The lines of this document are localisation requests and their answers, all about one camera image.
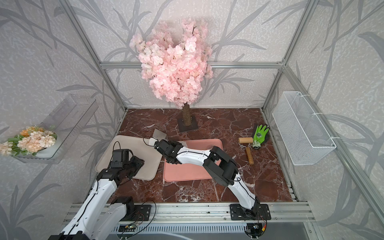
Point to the artificial cherry blossom tree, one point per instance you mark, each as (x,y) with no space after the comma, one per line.
(175,71)

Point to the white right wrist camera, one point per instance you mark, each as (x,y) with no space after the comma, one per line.
(152,142)

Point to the wooden rolling pin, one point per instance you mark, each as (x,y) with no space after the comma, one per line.
(246,142)

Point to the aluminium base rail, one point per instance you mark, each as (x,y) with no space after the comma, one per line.
(211,218)

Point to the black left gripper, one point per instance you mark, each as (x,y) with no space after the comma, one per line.
(138,162)

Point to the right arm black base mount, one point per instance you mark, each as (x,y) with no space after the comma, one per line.
(258,212)

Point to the metal spatula black handle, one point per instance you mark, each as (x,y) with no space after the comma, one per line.
(159,135)

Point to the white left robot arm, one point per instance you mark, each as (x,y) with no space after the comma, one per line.
(89,223)

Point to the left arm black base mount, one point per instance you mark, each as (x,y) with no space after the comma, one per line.
(135,211)

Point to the clear plastic wall shelf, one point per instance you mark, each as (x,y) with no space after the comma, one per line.
(67,120)

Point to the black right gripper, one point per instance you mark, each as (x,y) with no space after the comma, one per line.
(172,144)

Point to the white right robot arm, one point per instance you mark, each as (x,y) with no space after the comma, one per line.
(219,165)

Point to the pink silicone mat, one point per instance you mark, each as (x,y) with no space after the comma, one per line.
(189,172)

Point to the white wire mesh basket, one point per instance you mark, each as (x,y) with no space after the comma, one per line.
(305,137)

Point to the green work glove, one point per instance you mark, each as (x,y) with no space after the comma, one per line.
(260,136)

